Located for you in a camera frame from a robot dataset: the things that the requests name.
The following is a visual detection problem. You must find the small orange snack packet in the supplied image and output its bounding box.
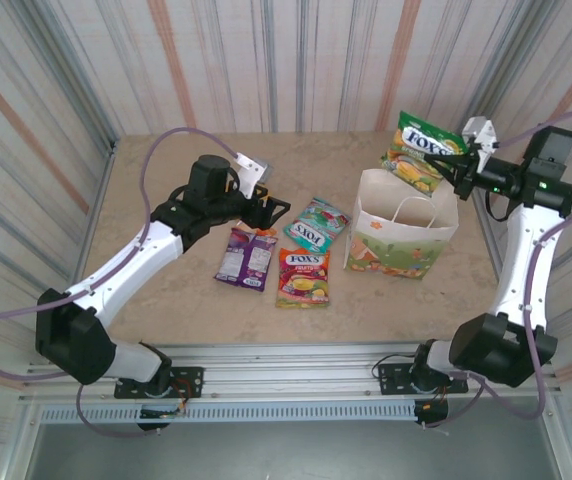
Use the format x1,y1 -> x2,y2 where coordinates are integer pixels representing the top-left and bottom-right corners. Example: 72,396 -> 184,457
235,219 -> 278,237

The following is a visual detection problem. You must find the green Fox's candy bag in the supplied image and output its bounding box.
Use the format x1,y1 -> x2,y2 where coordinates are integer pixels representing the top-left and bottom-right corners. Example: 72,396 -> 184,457
379,110 -> 470,197

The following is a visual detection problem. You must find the teal Fox's candy bag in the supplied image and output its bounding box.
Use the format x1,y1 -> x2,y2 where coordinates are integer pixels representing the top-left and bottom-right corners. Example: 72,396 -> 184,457
283,196 -> 353,254

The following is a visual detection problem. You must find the purple snack packet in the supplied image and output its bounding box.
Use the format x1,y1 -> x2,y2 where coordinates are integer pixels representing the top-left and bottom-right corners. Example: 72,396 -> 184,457
214,227 -> 278,292

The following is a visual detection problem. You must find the red Fox's candy bag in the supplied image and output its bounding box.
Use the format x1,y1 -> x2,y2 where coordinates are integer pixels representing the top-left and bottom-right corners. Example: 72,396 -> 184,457
274,248 -> 331,310

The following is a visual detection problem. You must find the white printed paper bag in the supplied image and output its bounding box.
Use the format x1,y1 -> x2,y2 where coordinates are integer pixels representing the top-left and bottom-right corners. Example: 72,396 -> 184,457
343,168 -> 460,280

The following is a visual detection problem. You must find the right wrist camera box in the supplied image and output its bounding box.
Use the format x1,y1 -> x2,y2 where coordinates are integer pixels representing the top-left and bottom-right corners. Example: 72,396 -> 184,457
460,116 -> 500,151

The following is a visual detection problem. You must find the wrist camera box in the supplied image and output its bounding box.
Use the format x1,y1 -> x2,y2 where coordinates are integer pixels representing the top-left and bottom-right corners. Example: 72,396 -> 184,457
235,152 -> 272,199
460,116 -> 500,151

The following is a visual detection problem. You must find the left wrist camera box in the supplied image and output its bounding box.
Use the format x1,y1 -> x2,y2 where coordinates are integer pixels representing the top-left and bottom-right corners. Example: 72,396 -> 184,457
235,152 -> 272,199

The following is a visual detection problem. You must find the aluminium rail frame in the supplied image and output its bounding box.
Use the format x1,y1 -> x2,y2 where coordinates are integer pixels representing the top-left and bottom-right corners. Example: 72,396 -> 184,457
18,342 -> 562,406

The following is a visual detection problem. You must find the grey slotted cable duct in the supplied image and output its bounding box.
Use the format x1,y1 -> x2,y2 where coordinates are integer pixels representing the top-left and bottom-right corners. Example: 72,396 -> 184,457
39,402 -> 420,424

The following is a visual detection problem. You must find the black cable clamp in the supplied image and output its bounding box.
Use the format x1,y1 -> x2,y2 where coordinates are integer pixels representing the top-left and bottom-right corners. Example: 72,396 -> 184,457
137,407 -> 172,432
412,399 -> 450,430

